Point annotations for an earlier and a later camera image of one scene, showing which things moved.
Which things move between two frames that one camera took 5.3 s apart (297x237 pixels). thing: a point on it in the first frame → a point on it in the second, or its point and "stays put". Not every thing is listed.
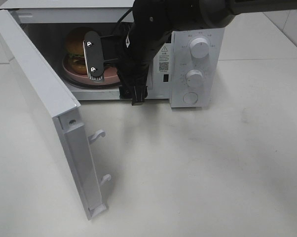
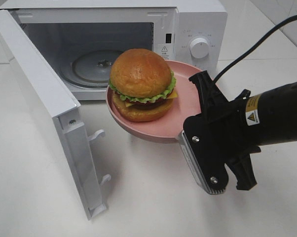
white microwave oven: x=185 y=71 stays put
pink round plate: x=111 y=74 → x=186 y=102
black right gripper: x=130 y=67 → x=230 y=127
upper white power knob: x=199 y=48 stays put
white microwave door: x=63 y=107 stays put
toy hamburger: x=75 y=51 → x=143 y=84
